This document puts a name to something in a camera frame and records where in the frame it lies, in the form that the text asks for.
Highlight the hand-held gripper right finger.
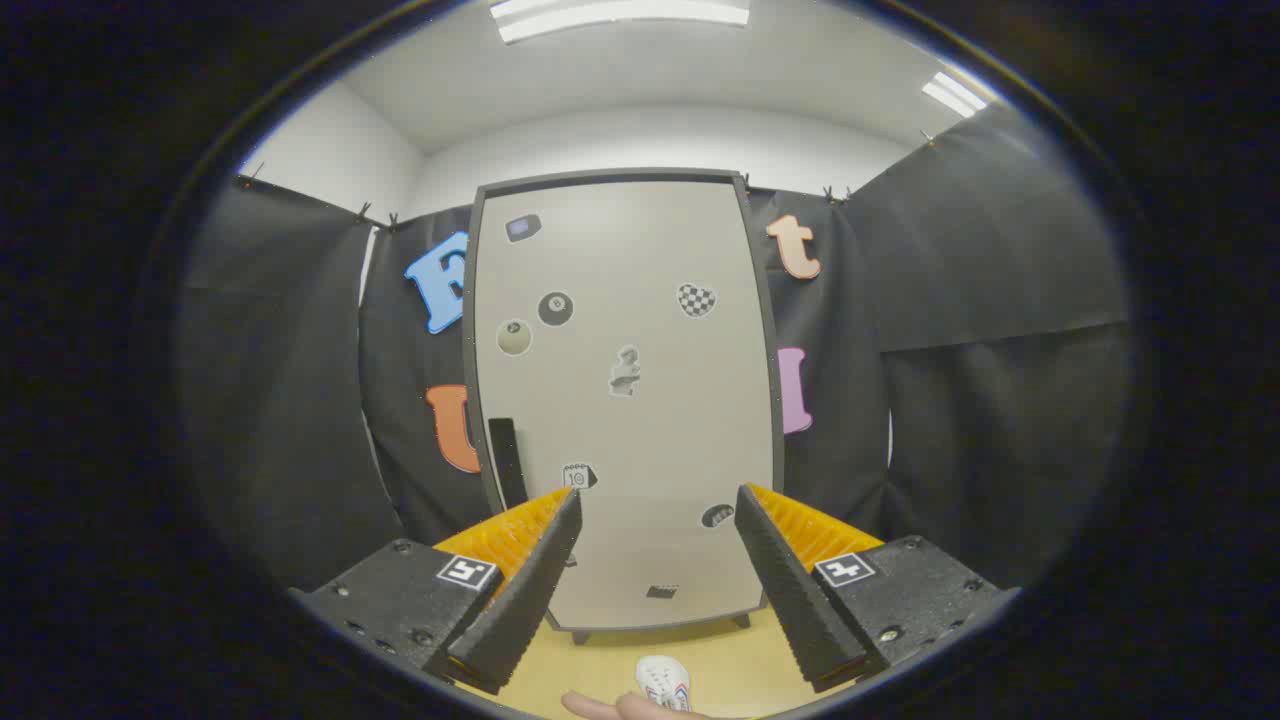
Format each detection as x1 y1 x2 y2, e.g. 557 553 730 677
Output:
735 483 1021 693

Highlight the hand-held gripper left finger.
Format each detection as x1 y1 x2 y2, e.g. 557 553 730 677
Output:
290 487 584 696

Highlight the black door handle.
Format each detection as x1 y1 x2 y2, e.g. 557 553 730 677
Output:
488 418 529 509

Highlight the white canvas shoe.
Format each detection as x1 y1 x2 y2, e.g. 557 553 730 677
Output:
636 655 693 713

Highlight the grey shoe cabinet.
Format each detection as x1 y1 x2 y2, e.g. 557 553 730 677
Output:
462 168 787 646

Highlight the black backdrop cloth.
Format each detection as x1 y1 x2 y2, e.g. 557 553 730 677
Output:
175 100 1131 593

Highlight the small ceiling light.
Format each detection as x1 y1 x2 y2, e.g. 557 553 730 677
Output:
922 70 989 119

